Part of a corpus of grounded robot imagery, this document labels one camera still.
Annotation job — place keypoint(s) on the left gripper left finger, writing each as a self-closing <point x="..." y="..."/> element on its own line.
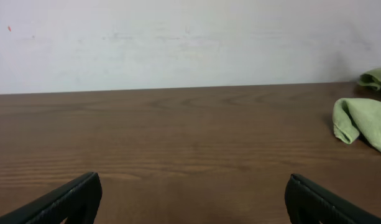
<point x="75" y="202"/>

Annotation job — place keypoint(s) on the light green cloth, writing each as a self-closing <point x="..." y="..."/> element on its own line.
<point x="353" y="117"/>

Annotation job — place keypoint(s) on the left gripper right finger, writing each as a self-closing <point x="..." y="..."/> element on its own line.
<point x="310" y="203"/>

